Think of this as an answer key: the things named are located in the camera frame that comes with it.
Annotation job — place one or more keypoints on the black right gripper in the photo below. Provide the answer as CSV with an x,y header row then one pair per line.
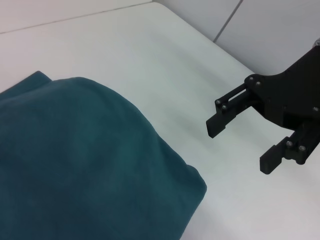
x,y
290,100

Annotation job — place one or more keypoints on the blue t-shirt with white print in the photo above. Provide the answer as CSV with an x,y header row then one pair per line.
x,y
87,162

